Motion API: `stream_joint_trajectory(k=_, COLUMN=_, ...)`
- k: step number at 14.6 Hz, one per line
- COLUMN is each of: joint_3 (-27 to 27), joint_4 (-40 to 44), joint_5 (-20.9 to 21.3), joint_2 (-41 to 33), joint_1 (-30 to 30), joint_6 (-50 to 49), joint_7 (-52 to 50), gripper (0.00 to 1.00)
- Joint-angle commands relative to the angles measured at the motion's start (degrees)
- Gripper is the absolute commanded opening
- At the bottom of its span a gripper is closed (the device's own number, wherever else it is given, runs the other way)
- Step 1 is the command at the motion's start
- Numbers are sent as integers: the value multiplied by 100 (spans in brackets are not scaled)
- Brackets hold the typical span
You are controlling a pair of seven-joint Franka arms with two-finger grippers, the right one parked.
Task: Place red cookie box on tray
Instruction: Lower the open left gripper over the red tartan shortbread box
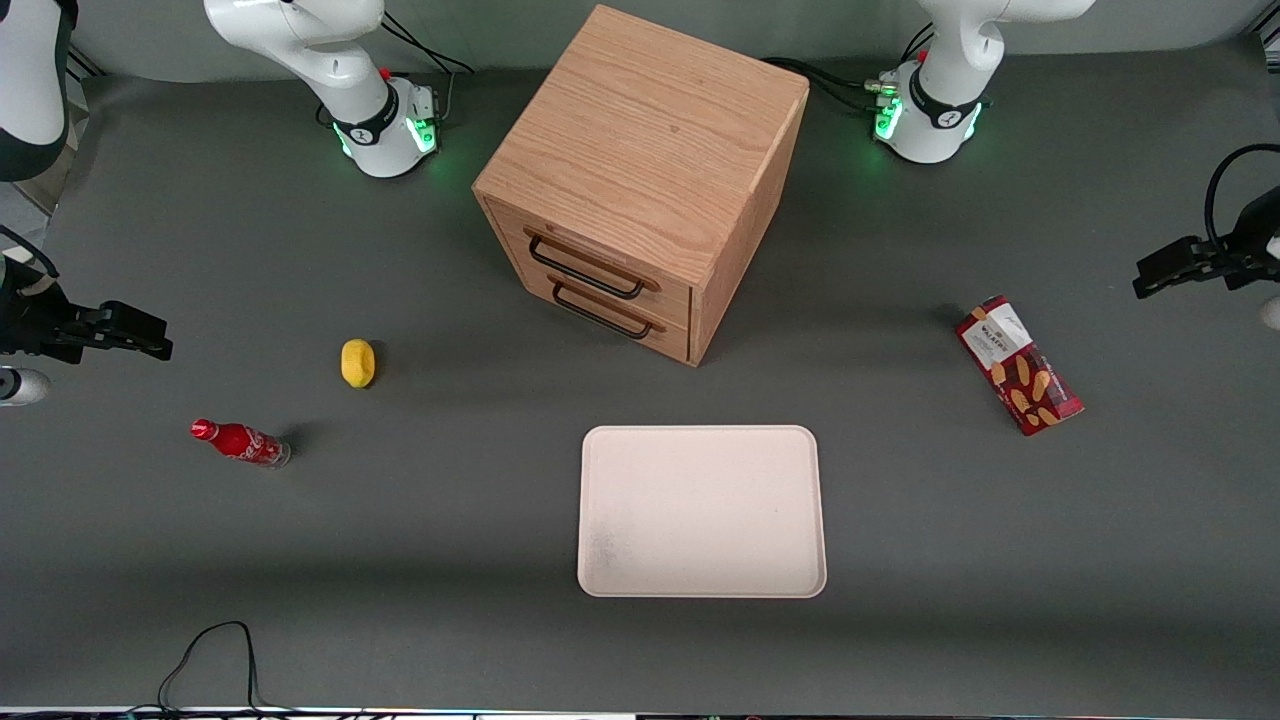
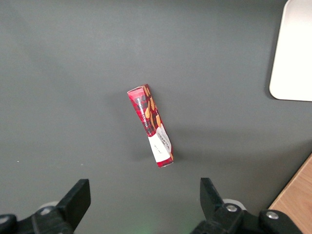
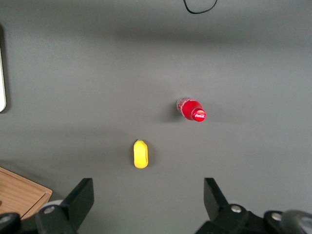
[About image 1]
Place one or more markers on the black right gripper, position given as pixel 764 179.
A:
pixel 28 322

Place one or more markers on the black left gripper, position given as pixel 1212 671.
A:
pixel 1243 243

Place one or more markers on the red cookie box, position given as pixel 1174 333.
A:
pixel 1020 367

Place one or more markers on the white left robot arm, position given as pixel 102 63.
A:
pixel 940 110

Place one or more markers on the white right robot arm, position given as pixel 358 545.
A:
pixel 370 110

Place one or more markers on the beige plastic tray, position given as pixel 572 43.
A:
pixel 700 512

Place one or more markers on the red cola bottle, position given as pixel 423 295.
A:
pixel 240 441

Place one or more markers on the yellow lemon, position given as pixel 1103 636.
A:
pixel 358 363

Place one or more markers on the wooden drawer front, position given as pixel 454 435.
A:
pixel 600 255
pixel 650 335

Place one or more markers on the wooden drawer cabinet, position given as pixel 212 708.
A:
pixel 640 150

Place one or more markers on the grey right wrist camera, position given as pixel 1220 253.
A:
pixel 20 386

